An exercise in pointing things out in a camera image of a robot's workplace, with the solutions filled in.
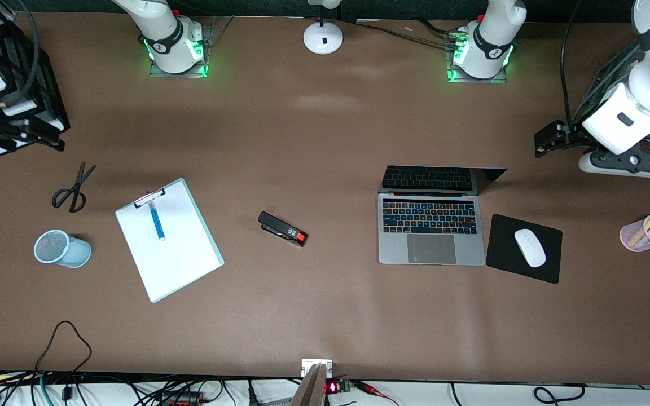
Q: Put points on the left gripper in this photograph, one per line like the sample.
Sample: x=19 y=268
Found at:
x=572 y=136

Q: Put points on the blue marker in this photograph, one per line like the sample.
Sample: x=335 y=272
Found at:
x=157 y=223

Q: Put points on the silver laptop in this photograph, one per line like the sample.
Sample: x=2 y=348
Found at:
x=432 y=248

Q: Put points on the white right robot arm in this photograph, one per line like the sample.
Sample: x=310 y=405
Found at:
x=161 y=28

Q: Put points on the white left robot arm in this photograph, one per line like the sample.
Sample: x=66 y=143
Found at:
x=494 y=28

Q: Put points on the black stacked paper tray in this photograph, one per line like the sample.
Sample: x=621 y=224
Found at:
x=43 y=84

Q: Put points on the black scissors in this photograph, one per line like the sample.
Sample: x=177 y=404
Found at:
x=79 y=181

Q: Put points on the blue mesh cup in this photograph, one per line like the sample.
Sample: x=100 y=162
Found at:
x=68 y=251

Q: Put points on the white computer mouse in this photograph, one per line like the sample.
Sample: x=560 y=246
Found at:
x=530 y=248

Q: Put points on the black mouse pad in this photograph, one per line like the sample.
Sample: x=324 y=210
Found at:
x=550 y=265

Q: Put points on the white clipboard teal edge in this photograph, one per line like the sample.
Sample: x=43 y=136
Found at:
x=184 y=259

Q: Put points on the black red stapler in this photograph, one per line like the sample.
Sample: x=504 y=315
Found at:
x=280 y=226

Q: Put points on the white round lamp base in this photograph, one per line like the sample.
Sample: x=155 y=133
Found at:
x=323 y=38

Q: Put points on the red display circuit board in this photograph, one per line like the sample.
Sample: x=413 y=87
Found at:
x=336 y=387

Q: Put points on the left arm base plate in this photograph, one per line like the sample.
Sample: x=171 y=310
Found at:
x=477 y=80

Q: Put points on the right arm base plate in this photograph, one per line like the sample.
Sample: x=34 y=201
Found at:
x=212 y=34

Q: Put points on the grey post white block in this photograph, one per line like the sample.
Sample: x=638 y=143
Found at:
x=313 y=383

